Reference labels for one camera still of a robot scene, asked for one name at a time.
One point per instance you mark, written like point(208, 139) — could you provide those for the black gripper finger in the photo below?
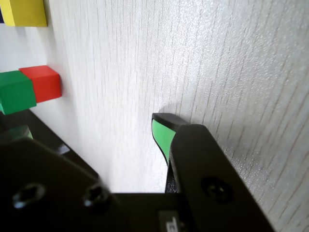
point(36, 169)
point(198, 164)

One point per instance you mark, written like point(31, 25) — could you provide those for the green wooden cube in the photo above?
point(17, 94)

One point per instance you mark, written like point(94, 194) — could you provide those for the red wooden cube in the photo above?
point(46, 84)

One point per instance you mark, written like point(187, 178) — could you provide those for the yellow wooden cube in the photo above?
point(26, 12)

